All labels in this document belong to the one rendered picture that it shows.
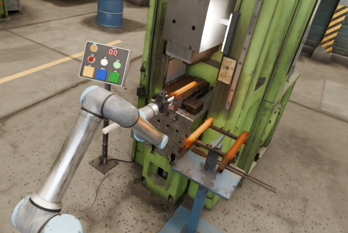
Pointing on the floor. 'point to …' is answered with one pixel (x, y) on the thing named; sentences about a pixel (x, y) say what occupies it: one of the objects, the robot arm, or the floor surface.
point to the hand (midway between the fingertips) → (171, 96)
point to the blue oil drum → (110, 3)
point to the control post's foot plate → (98, 163)
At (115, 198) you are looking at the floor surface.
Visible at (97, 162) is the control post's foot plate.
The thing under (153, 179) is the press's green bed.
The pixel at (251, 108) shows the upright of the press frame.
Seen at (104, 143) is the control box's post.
